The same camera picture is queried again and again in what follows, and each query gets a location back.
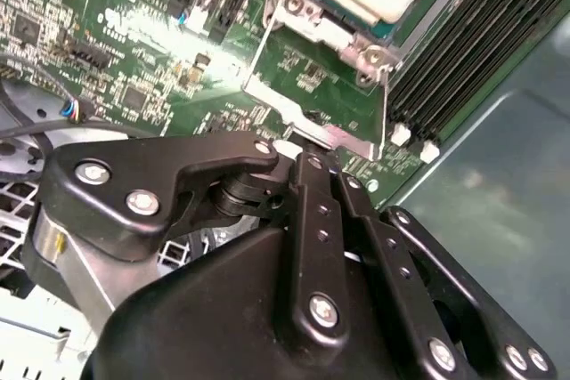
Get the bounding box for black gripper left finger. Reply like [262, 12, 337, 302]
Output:
[20, 129, 354, 349]

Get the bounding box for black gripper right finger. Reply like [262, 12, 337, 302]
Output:
[332, 171, 558, 380]

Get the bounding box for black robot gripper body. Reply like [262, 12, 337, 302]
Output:
[86, 224, 422, 380]

